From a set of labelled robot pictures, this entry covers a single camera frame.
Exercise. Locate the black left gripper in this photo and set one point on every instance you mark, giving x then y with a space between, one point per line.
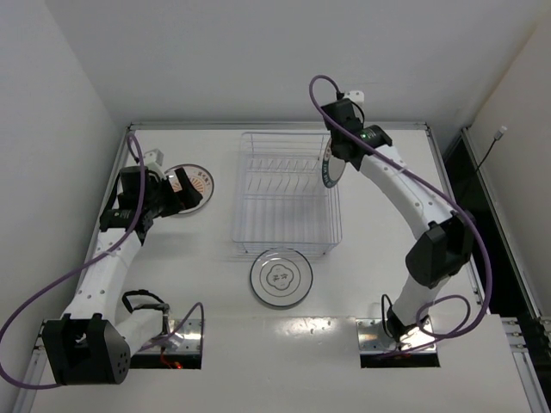
173 196

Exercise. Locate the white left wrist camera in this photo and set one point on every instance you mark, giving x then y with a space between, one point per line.
154 156

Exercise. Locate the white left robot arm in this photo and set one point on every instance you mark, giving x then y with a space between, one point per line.
86 346

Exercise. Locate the black rimmed clover plate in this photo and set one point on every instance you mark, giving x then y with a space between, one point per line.
281 278

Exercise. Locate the clear wire dish rack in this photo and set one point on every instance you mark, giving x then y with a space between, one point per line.
280 198

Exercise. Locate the orange sunburst plate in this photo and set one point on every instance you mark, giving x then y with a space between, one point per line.
199 177

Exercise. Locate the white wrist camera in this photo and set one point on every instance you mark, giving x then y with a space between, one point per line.
154 156
356 96

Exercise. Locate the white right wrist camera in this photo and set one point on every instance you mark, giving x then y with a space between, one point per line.
356 96

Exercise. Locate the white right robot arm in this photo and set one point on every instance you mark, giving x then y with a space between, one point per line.
443 242

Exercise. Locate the green rimmed white plate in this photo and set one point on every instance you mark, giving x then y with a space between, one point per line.
332 167

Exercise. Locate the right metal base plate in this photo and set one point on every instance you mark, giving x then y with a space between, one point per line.
373 340

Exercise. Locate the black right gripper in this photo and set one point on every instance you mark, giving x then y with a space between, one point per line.
341 151

